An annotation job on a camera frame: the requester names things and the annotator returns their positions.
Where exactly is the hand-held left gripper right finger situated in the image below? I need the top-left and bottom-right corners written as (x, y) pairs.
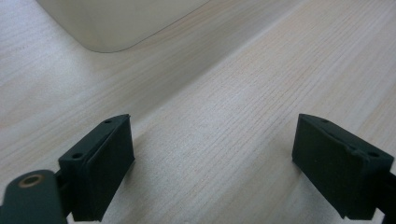
top-left (291, 113), bottom-right (395, 221)

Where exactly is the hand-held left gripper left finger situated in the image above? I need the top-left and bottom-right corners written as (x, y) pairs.
top-left (58, 113), bottom-right (136, 223)

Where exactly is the cream square container with face print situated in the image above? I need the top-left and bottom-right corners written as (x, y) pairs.
top-left (35, 0), bottom-right (213, 54)

